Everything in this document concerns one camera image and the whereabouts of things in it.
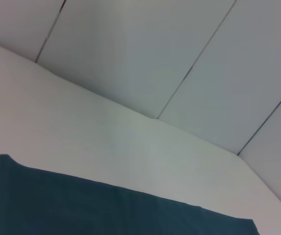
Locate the teal FREE print t-shirt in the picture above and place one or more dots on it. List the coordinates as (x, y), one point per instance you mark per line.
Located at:
(106, 210)

